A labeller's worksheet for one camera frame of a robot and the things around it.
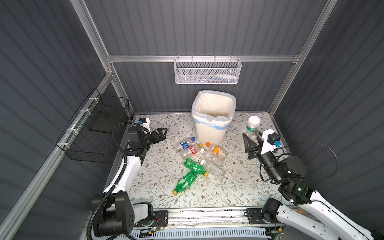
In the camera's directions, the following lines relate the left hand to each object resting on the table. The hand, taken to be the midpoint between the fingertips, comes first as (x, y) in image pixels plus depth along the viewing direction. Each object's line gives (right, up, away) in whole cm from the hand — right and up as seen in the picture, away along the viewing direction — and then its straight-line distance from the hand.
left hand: (160, 130), depth 83 cm
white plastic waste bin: (+26, -3, +13) cm, 29 cm away
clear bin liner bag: (+33, +14, +19) cm, 41 cm away
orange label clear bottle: (+34, -13, +10) cm, 38 cm away
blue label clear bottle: (+12, -10, +13) cm, 20 cm away
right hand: (+42, -1, -24) cm, 48 cm away
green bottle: (+19, -21, +3) cm, 29 cm away
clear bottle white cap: (+30, -24, +4) cm, 38 cm away
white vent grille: (+22, -49, -12) cm, 55 cm away
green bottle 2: (+14, -29, -1) cm, 32 cm away
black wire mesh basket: (-33, -2, -11) cm, 35 cm away
